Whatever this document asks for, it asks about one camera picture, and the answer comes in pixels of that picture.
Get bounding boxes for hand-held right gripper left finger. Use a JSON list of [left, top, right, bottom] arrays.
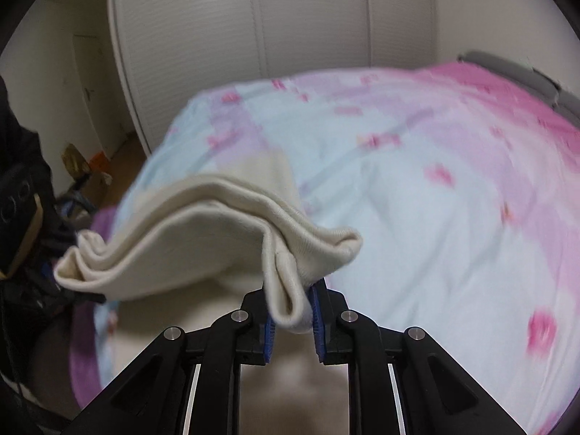
[[68, 290, 277, 435]]

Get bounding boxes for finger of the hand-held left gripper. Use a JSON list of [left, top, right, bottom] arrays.
[[38, 254, 107, 306]]

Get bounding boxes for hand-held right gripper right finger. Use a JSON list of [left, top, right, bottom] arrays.
[[310, 278, 526, 435]]

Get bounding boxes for cream pants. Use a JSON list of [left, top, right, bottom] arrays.
[[53, 152, 364, 435]]

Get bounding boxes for purple bed sheet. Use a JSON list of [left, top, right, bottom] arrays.
[[68, 206, 119, 411]]

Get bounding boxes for dark bag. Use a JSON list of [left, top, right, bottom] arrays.
[[54, 180, 97, 227]]

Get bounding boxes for person's brown trousers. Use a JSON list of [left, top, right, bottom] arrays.
[[25, 319, 94, 420]]

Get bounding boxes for brown paper bag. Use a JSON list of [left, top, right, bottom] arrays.
[[61, 142, 90, 177]]

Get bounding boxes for floral pink and blue duvet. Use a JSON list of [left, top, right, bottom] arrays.
[[93, 61, 580, 435]]

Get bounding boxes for white door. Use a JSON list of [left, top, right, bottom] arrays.
[[71, 32, 109, 157]]

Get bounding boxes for white louvered wardrobe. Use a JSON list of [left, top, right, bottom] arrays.
[[105, 0, 439, 156]]

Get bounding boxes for grey headboard cushion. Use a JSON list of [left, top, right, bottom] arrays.
[[457, 50, 561, 101], [550, 87, 580, 127]]

